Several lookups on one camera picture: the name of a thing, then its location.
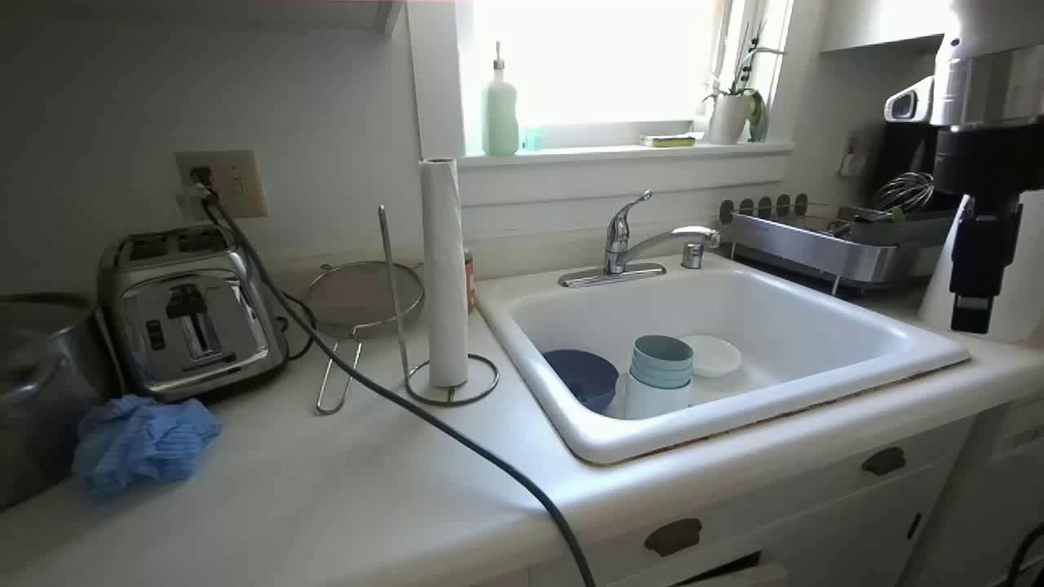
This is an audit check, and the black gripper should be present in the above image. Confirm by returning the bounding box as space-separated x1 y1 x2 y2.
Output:
930 120 1044 335

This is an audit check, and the thin white paper towel roll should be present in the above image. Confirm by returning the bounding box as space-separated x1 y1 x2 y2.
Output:
417 156 474 390

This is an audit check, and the metal whisk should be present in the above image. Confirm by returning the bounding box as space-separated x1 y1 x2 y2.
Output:
862 168 939 225

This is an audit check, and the black countertop appliance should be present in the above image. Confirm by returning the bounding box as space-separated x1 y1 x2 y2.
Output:
845 120 950 215

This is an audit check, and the metal dish rack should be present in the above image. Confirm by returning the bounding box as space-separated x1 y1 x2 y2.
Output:
714 191 956 296

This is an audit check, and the white kitchen sink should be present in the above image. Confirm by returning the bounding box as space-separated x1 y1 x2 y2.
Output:
474 254 972 468

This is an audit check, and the green houseplant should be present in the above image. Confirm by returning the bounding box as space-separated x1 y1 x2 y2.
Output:
698 34 787 144

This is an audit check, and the white plant pot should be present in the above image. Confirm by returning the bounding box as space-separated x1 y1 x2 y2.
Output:
701 91 758 145

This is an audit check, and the white sink base cabinet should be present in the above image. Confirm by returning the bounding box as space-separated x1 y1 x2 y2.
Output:
520 409 983 587

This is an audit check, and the teal and white mug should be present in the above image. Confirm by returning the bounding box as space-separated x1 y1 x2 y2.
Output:
616 333 698 422

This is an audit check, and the chrome faucet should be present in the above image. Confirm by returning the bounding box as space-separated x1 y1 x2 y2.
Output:
558 187 725 289

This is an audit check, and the blue bowl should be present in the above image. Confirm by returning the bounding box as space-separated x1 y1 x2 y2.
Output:
541 345 621 418

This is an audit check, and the green dish soap bottle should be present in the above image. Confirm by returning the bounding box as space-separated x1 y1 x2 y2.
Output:
482 40 522 159

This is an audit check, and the metal mesh strainer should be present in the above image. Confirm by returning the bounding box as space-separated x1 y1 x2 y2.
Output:
282 256 426 418

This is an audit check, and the chrome toaster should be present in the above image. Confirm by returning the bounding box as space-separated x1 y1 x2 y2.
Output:
95 220 293 404

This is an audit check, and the crumpled blue cloth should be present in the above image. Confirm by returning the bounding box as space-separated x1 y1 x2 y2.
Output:
67 390 226 502

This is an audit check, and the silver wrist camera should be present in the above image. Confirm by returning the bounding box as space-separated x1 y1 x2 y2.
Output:
881 75 939 122

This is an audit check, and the dark drawer handle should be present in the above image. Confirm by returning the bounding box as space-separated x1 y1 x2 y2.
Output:
858 443 909 478
644 515 703 562

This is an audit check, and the black power cable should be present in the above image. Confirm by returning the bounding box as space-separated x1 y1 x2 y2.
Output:
191 179 601 587

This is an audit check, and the wire paper towel stand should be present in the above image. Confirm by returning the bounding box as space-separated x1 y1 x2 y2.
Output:
376 201 503 409

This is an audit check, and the beige wall outlet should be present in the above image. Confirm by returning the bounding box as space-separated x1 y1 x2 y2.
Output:
172 145 269 220

